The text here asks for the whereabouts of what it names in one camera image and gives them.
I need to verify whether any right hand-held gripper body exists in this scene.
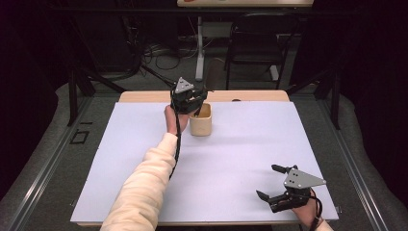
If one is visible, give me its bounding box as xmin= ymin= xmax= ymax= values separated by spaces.
xmin=270 ymin=167 xmax=328 ymax=214

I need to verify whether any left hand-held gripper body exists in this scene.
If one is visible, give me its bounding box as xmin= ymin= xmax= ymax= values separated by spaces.
xmin=170 ymin=76 xmax=195 ymax=115

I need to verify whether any beige square cup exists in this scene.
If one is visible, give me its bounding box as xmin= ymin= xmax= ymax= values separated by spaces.
xmin=188 ymin=102 xmax=214 ymax=138

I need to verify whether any person's left hand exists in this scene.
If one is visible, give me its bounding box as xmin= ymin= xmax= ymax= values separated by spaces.
xmin=164 ymin=104 xmax=191 ymax=136

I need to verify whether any person's right hand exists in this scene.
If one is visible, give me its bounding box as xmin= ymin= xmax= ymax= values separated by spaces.
xmin=292 ymin=188 xmax=319 ymax=229

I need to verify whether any white-legged wooden desk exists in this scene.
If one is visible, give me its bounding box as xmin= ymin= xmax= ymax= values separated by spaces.
xmin=176 ymin=0 xmax=315 ymax=82

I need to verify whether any wooden table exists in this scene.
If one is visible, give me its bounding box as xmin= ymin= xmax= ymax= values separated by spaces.
xmin=76 ymin=90 xmax=340 ymax=227

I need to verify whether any white table mat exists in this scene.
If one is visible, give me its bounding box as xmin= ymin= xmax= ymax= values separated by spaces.
xmin=70 ymin=101 xmax=340 ymax=224

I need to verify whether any black folding chair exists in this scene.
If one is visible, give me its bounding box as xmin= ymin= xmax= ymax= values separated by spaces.
xmin=223 ymin=12 xmax=301 ymax=91

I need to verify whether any right hand-held gripper black cable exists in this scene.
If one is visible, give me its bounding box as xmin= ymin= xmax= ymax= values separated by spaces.
xmin=307 ymin=188 xmax=323 ymax=231

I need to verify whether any hand-held gripper black cable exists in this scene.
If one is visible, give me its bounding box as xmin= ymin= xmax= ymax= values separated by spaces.
xmin=307 ymin=188 xmax=323 ymax=231
xmin=167 ymin=90 xmax=183 ymax=180

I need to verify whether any thick black floor cable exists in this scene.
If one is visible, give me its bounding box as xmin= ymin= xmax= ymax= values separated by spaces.
xmin=140 ymin=64 xmax=181 ymax=90

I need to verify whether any left hand-held gripper black cable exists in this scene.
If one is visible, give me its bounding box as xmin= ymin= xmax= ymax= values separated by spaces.
xmin=167 ymin=90 xmax=183 ymax=180

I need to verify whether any bundle of floor cables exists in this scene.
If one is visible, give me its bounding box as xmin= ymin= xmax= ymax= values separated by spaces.
xmin=140 ymin=39 xmax=197 ymax=72

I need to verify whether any aluminium floor rail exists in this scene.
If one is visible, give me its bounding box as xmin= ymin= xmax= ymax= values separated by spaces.
xmin=4 ymin=95 xmax=94 ymax=231
xmin=317 ymin=97 xmax=390 ymax=231

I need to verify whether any black metal frame stand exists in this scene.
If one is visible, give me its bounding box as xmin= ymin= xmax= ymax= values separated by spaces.
xmin=66 ymin=65 xmax=97 ymax=127
xmin=315 ymin=68 xmax=342 ymax=130

